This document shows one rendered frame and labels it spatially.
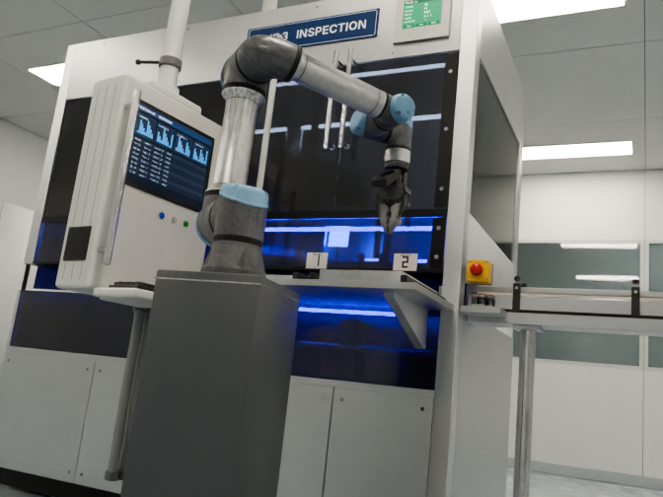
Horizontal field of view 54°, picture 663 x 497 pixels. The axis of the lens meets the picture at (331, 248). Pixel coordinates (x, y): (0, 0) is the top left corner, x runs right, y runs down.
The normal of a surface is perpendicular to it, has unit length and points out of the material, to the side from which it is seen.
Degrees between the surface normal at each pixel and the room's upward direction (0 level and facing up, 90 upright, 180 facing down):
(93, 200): 90
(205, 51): 90
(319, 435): 90
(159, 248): 90
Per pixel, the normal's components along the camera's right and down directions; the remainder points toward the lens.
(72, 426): -0.42, -0.23
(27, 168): 0.90, 0.00
